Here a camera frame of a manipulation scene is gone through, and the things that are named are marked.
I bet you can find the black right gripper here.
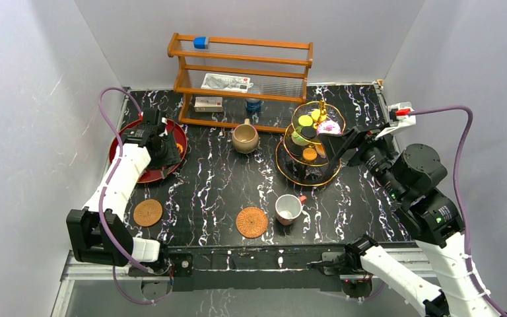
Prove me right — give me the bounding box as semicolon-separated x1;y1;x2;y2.
316;122;404;201

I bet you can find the orange white round cake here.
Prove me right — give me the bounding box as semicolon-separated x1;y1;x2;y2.
315;144;326;158

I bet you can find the pink frosted donut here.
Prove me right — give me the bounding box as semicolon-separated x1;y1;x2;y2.
316;120;343;135

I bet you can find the orange round cookie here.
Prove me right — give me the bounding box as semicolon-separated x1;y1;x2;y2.
310;109;327;123
302;147;318;162

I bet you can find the black round cookie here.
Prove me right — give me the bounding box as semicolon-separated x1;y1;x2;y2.
300;126;317;141
288;143;303;159

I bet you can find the three-tier glass gold stand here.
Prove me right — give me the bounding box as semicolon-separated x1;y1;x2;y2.
275;100;347;187

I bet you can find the green frosted donut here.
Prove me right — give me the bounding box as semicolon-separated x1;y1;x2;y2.
291;130;310;146

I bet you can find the green round cookie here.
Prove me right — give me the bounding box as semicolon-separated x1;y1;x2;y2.
298;115;314;127

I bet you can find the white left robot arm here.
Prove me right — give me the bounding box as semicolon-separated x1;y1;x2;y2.
66;108;186;275

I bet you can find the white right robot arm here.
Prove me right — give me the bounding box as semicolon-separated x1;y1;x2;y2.
320;127;506;316

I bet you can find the red round tray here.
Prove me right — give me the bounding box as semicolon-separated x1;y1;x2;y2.
109;119;188;184

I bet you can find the small white red box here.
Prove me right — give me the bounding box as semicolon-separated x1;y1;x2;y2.
193;96;223;112

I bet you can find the left woven rattan coaster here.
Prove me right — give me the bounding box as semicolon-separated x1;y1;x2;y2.
133;199;163;227

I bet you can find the woven rattan coaster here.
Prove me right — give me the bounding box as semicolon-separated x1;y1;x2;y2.
235;207;269;238
133;199;163;227

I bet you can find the pink floral mug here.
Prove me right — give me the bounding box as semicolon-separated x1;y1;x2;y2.
275;194;307;226

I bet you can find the beige ceramic pitcher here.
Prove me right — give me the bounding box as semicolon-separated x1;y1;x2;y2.
232;118;259;154

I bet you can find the white plastic packet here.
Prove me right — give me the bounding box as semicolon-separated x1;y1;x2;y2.
201;73;254;93

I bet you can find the blue bottle cap jar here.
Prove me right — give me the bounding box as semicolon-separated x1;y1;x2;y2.
246;98;262;112

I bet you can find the wooden shelf rack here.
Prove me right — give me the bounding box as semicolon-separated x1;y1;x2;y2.
167;32;314;128

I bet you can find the blue white eraser block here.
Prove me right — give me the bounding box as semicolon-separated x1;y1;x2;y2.
193;36;209;50

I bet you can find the centre woven rattan coaster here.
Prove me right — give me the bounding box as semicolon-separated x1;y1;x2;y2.
235;207;269;238

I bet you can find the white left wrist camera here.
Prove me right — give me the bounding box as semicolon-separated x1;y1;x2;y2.
158;116;168;137

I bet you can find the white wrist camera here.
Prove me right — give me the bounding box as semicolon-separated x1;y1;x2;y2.
158;116;168;137
375;102;416;139

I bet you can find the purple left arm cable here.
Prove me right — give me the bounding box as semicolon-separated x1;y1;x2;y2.
98;87;174;306

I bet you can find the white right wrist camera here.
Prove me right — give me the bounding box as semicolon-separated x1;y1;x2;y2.
375;102;416;139

